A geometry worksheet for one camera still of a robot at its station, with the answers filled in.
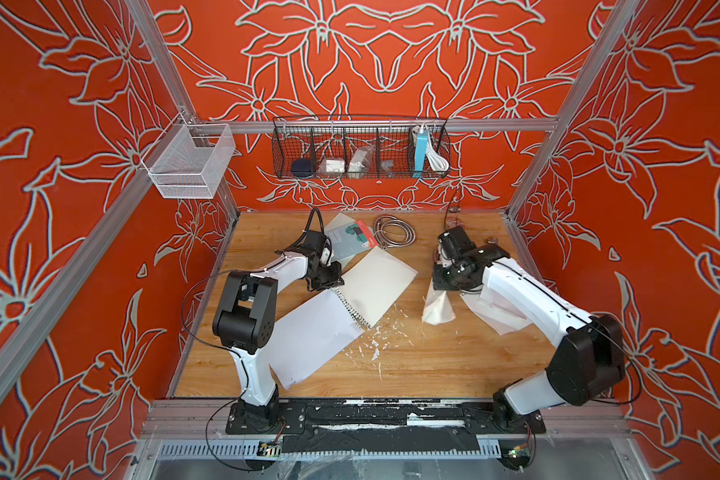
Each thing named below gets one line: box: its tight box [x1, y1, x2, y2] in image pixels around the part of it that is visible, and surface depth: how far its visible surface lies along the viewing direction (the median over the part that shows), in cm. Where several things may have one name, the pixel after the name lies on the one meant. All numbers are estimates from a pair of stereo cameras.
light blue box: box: [413, 129, 428, 178], surface depth 89 cm
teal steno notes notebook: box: [325, 219, 379, 263], surface depth 112 cm
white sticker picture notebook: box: [274, 246, 418, 390], surface depth 89 cm
